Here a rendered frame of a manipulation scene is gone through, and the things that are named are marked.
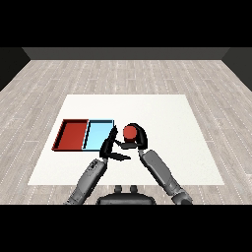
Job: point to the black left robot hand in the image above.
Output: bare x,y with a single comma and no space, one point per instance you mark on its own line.
108,146

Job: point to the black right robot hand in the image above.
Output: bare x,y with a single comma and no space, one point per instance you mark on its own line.
141,137

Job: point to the small red can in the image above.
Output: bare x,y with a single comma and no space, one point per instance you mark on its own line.
130,132

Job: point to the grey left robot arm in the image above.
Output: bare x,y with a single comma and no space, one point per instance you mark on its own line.
88,181

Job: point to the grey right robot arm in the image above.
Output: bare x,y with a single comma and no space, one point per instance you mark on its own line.
162,175

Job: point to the light blue shallow open box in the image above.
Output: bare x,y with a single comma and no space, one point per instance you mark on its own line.
97,134

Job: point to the red shallow open box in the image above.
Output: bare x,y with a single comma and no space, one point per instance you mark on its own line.
73,135

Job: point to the dark grey robot body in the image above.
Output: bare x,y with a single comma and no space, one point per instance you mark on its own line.
125,197

